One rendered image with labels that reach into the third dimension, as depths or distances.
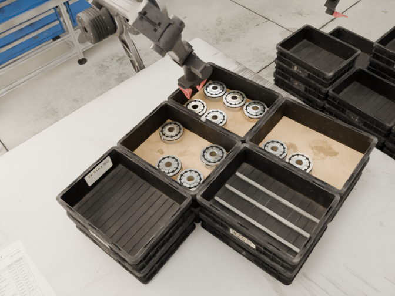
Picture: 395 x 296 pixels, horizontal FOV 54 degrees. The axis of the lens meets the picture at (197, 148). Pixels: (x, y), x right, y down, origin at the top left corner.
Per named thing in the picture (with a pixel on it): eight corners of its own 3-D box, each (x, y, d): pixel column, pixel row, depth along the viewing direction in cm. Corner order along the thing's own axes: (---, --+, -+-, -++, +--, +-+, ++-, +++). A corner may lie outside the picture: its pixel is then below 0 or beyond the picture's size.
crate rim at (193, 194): (115, 148, 154) (114, 144, 152) (166, 103, 167) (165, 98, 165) (194, 199, 137) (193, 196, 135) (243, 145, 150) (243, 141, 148)
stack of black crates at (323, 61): (269, 98, 270) (274, 45, 234) (297, 77, 281) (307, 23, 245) (316, 129, 250) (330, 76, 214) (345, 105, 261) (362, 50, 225)
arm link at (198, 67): (181, 37, 143) (168, 57, 144) (203, 51, 137) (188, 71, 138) (197, 51, 153) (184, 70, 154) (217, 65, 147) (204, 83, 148)
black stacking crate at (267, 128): (243, 160, 157) (244, 142, 148) (282, 115, 171) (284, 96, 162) (334, 211, 140) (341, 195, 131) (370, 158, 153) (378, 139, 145)
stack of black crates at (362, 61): (307, 70, 284) (311, 44, 266) (332, 51, 295) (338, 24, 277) (354, 97, 264) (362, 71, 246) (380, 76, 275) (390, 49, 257)
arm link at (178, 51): (168, 10, 103) (145, 44, 104) (186, 23, 103) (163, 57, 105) (183, 37, 146) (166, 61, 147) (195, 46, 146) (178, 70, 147)
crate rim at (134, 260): (56, 201, 141) (53, 198, 139) (115, 148, 154) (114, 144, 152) (134, 266, 123) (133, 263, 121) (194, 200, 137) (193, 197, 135)
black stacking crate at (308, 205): (197, 213, 144) (194, 197, 135) (243, 160, 157) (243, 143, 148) (291, 278, 127) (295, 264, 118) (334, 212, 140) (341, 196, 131)
